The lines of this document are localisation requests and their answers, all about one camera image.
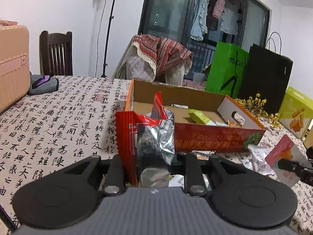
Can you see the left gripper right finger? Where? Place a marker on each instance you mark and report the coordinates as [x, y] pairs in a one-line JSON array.
[[194, 182]]

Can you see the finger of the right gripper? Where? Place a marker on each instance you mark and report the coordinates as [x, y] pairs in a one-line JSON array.
[[290, 172]]

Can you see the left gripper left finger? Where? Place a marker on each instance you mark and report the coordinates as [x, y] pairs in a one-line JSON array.
[[115, 183]]

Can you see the pink snack packet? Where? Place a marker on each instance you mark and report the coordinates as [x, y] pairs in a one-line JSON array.
[[285, 149]]

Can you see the red foil snack bag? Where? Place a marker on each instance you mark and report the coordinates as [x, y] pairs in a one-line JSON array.
[[145, 144]]

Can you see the green snack bar packet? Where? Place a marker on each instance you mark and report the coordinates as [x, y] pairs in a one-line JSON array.
[[199, 117]]

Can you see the cracker chip snack bag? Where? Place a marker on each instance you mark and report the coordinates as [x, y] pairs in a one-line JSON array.
[[233, 124]]

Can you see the white silver snack packet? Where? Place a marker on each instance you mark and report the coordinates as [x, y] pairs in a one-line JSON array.
[[256, 160]]

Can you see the yellow green snack box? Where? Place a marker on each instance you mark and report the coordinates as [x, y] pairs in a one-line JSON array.
[[296, 111]]

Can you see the orange cardboard pumpkin box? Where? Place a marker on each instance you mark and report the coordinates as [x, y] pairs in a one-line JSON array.
[[189, 135]]

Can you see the yellow flower branch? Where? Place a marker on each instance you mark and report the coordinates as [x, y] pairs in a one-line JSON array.
[[256, 106]]

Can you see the small white snack packet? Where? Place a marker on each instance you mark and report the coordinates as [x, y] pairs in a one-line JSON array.
[[179, 106]]

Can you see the calligraphy print tablecloth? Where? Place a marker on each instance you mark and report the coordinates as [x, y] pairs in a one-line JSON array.
[[44, 133]]

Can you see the black paper bag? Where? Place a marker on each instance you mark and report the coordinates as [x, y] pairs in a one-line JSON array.
[[267, 74]]

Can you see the green mucun paper bag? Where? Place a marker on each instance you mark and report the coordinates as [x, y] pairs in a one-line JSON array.
[[227, 70]]

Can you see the grey purple pouch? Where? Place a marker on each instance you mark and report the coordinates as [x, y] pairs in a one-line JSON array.
[[40, 84]]

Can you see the cloth covered armchair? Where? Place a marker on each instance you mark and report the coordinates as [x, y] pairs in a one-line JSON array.
[[149, 58]]

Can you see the pink hard suitcase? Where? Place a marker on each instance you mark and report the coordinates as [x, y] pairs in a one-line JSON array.
[[15, 72]]

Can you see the dark wooden chair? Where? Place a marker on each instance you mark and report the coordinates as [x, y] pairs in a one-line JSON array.
[[55, 53]]

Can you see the hanging clothes on balcony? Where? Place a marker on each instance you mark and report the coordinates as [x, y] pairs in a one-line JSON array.
[[215, 15]]

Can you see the studio lamp on stand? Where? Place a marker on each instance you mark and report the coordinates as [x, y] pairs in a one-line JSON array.
[[111, 17]]

